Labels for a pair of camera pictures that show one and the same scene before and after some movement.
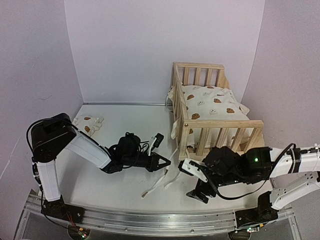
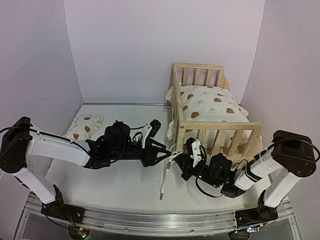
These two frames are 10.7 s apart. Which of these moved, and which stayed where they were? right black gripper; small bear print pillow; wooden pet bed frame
Moved: right black gripper
Stayed: wooden pet bed frame; small bear print pillow
